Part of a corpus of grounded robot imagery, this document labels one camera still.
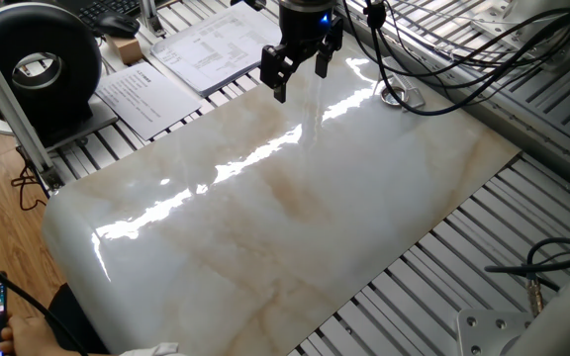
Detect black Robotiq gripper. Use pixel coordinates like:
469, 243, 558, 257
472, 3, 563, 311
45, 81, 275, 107
259, 0, 344, 105

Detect perforated aluminium plate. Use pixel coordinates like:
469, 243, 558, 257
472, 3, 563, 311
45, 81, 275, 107
470, 0, 570, 70

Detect person's bare hand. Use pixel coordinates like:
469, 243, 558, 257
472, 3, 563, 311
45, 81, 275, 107
0, 314, 76, 356

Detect thick printed paper stack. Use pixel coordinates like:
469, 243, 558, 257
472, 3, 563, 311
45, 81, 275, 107
149, 2, 286, 98

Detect upright metal clamp stand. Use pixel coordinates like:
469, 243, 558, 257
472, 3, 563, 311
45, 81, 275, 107
139, 0, 167, 39

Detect single printed paper sheet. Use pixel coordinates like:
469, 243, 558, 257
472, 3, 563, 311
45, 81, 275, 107
94, 61, 203, 142

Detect glossy marble pattern sheet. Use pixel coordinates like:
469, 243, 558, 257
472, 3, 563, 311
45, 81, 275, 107
41, 37, 523, 356

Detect small cardboard box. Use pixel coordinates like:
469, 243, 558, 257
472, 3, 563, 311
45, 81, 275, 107
105, 35, 144, 66

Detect black computer mouse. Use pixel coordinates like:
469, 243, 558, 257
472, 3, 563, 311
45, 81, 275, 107
94, 12, 142, 40

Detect black computer keyboard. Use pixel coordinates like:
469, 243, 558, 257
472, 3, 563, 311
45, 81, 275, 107
74, 0, 143, 29

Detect white shirt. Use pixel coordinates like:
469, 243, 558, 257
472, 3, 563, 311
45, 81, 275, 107
119, 341, 187, 356

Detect dark trousers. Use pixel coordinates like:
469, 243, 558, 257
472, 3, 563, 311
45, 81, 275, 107
47, 282, 111, 355

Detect dark gripper cable bundle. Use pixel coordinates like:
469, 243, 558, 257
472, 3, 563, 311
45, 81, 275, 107
341, 0, 570, 167

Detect grey flat base plate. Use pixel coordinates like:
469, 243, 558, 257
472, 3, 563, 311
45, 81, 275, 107
42, 93, 120, 152

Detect aluminium profile post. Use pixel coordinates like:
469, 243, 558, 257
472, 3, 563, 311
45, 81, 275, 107
0, 17, 66, 192

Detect tangled black floor wires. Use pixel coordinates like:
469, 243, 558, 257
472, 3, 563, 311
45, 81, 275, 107
10, 165, 48, 212

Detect silver robot mount plate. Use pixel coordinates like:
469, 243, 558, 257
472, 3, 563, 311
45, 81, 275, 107
456, 309, 533, 356

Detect black base cable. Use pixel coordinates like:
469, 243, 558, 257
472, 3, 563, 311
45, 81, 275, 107
484, 236, 570, 318

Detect long black cable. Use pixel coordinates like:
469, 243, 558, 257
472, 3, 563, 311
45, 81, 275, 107
0, 241, 91, 356

